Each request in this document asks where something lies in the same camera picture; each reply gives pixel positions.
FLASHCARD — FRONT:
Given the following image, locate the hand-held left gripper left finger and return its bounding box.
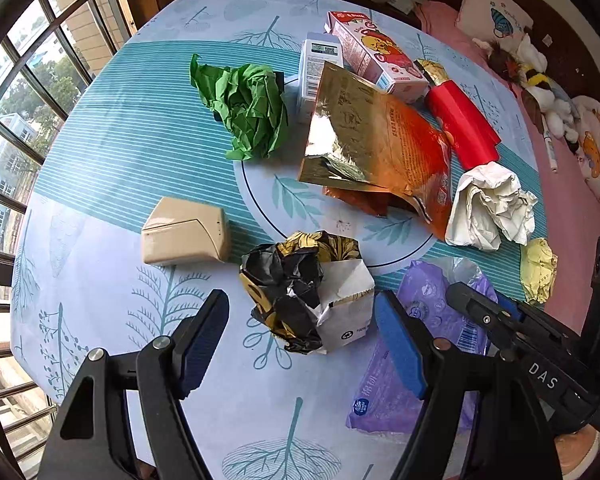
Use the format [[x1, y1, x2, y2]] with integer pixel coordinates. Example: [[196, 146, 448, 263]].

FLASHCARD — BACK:
[[39, 289, 230, 480]]

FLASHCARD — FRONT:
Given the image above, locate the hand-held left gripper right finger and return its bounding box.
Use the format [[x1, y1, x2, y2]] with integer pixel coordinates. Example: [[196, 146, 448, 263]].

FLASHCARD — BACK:
[[374, 290, 563, 480]]

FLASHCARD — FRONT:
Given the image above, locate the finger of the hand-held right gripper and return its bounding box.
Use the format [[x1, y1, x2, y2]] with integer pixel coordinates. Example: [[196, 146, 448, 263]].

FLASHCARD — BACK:
[[446, 282, 524, 357], [497, 293, 532, 323]]

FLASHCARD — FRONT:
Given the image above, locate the purple plastic packet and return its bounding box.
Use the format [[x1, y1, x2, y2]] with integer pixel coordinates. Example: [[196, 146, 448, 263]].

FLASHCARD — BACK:
[[346, 256, 501, 435]]

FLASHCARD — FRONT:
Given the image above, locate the black gold paper bag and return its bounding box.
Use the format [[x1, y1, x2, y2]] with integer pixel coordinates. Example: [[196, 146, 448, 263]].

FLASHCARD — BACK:
[[238, 230, 377, 356]]

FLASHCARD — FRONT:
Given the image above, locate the red paper bag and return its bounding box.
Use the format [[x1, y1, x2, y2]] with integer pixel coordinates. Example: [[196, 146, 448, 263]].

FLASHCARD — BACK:
[[414, 58, 502, 171]]

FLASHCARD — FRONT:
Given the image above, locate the green paper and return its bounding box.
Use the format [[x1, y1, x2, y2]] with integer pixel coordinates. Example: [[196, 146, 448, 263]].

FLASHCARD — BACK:
[[189, 53, 290, 162]]

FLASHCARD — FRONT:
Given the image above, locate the person's right hand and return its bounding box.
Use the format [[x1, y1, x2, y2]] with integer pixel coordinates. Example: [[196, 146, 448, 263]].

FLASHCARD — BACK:
[[555, 430, 600, 480]]

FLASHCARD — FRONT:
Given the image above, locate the yellow crumpled paper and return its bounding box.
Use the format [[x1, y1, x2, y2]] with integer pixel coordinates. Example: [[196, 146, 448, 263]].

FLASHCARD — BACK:
[[520, 238, 559, 305]]

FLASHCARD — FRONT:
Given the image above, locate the white crumpled paper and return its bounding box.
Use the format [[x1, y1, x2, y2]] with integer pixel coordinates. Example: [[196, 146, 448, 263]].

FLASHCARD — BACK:
[[445, 161, 539, 251]]

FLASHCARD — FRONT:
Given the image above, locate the beige box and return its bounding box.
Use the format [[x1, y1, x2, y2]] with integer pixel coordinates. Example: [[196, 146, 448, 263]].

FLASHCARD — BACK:
[[141, 196, 232, 266]]

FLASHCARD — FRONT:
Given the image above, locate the white marker pen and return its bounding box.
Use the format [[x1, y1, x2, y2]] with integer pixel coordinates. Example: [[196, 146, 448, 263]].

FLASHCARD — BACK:
[[541, 115, 559, 174]]

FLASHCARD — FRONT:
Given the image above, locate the white grey plush toy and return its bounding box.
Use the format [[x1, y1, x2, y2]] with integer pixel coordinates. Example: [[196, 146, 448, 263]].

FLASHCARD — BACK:
[[540, 94, 582, 147]]

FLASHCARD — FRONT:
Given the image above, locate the gold orange foil bag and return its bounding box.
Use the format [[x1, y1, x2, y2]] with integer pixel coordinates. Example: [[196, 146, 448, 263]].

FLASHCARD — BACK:
[[297, 60, 453, 242]]

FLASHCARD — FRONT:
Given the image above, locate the leaf printed tablecloth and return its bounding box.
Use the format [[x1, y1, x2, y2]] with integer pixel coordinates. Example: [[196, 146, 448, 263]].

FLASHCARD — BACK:
[[10, 0, 551, 480]]

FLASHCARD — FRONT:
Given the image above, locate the bee plush toy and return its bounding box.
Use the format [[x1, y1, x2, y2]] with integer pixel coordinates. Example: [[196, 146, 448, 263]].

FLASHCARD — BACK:
[[522, 71, 554, 106]]

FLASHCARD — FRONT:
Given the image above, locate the brown fluffy toy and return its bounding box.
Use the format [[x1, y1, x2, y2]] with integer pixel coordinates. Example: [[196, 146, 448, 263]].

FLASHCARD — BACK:
[[480, 40, 524, 86]]

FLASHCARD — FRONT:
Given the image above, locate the pink carton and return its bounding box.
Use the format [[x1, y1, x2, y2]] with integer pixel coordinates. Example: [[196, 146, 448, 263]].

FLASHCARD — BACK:
[[324, 10, 430, 106]]

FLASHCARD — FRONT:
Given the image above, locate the white blue carton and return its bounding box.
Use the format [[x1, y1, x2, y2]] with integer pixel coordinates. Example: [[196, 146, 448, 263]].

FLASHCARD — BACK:
[[297, 32, 344, 121]]

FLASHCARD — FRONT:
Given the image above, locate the white printed pillow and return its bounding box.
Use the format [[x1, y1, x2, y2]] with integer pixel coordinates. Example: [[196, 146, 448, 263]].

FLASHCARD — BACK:
[[455, 0, 535, 41]]

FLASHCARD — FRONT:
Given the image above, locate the window frame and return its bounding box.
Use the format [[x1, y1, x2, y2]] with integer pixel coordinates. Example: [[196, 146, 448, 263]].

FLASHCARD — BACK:
[[0, 0, 146, 480]]

